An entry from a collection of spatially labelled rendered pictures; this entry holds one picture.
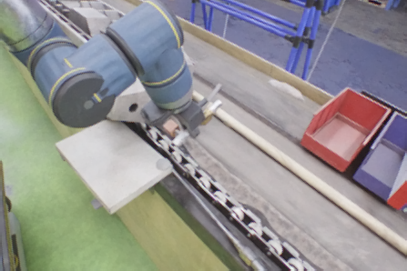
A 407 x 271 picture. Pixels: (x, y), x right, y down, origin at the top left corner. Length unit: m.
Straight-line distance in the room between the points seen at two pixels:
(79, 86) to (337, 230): 0.75
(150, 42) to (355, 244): 0.74
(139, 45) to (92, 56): 0.08
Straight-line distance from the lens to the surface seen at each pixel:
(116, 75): 0.46
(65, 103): 0.45
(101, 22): 1.31
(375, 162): 1.16
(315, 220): 0.85
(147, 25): 0.47
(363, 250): 0.88
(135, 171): 0.78
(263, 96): 1.24
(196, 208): 0.74
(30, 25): 0.56
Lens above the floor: 1.40
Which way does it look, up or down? 39 degrees down
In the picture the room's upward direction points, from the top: 9 degrees clockwise
